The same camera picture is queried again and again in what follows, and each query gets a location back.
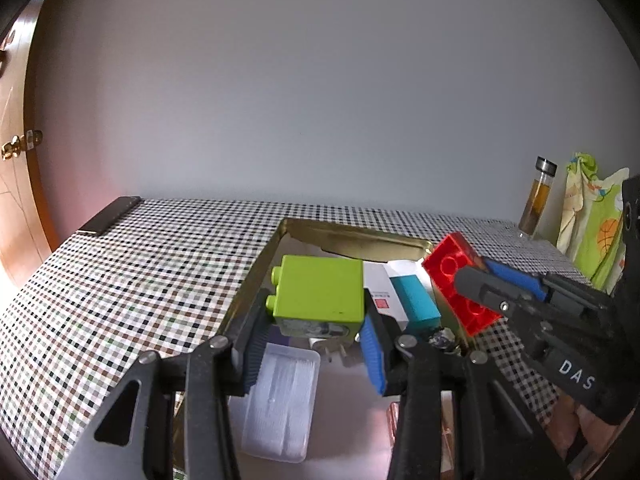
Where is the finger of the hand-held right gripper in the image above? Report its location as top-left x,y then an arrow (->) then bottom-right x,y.
482,259 -> 551,304
455,266 -> 532,334

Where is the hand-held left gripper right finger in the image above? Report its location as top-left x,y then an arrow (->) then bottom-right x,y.
361,292 -> 571,480

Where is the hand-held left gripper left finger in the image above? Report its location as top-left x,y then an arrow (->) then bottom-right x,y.
57,300 -> 271,480

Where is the red toy building block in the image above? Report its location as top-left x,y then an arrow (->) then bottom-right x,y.
421,232 -> 503,338

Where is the clear plastic box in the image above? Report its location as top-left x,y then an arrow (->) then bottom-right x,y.
241,342 -> 321,463

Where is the cyan toy building block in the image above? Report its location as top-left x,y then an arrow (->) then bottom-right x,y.
390,275 -> 442,336

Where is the small white cardboard box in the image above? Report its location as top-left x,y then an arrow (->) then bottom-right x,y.
362,259 -> 431,323

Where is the green toy building block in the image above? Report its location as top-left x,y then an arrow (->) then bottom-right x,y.
265,254 -> 366,343

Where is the gold metal tin box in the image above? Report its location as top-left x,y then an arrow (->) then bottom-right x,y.
215,217 -> 481,480

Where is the person's right hand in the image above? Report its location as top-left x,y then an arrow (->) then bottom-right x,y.
547,392 -> 617,461

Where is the glass tea bottle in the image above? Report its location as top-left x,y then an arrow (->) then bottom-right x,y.
517,156 -> 557,240

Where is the green printed cloth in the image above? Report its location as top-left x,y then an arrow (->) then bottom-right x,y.
556,152 -> 630,293

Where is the checkered tablecloth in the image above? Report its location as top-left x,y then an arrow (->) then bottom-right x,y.
0,197 -> 601,480

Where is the dark mobile phone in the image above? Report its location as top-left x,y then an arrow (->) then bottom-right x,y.
76,196 -> 142,237

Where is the wooden door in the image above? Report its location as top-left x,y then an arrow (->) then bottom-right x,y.
0,0 -> 61,286

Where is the brass door handle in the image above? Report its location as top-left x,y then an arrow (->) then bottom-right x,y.
0,130 -> 43,161

